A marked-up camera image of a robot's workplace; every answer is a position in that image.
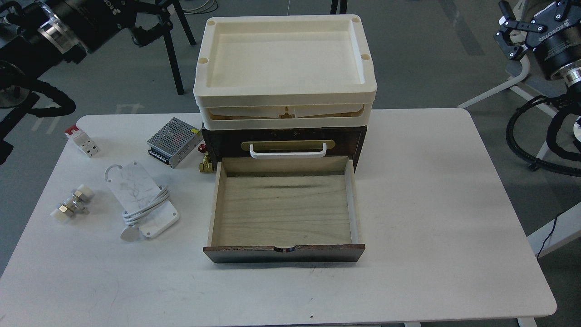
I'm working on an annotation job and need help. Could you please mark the white charging cable on card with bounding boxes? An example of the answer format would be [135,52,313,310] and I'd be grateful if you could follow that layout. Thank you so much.
[104,161,180,242]

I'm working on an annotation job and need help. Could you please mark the black corrugated cable conduit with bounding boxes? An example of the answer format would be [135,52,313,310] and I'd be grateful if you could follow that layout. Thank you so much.
[505,93,581,175]

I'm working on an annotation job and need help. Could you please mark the white red circuit breaker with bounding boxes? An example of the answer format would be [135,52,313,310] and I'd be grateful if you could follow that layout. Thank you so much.
[64,124,100,158]

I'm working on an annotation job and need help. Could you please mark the metal mesh power supply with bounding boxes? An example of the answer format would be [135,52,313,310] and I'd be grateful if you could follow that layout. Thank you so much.
[147,117,203,169]

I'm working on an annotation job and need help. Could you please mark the brass valve with red handle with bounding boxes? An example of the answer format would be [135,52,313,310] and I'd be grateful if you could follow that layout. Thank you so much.
[197,143,215,173]

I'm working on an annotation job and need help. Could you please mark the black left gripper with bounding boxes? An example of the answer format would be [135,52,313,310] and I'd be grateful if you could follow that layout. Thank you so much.
[68,0,173,51]

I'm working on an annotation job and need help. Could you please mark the open wooden drawer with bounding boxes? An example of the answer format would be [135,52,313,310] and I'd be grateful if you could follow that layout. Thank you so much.
[203,157,365,263]

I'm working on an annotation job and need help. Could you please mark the black stand legs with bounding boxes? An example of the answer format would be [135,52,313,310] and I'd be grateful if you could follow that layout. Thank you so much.
[132,0,197,96]

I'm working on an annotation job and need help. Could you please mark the dark wooden cabinet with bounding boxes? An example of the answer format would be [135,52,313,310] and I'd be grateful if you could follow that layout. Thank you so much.
[202,126,368,165]

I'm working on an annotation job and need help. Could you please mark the cream plastic tray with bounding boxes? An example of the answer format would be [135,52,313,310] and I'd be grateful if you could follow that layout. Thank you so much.
[193,15,377,130]

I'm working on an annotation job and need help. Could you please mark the white drawer handle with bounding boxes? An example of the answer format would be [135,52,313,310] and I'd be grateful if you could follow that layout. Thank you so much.
[249,143,327,159]

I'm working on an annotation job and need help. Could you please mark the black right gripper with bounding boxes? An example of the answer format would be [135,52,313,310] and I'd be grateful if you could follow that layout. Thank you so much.
[494,0,580,62]

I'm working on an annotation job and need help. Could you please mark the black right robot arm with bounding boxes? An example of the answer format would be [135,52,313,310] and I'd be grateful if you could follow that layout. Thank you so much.
[494,0,581,101]

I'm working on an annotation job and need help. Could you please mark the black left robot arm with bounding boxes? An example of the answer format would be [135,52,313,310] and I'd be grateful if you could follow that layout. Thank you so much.
[1,0,173,162]

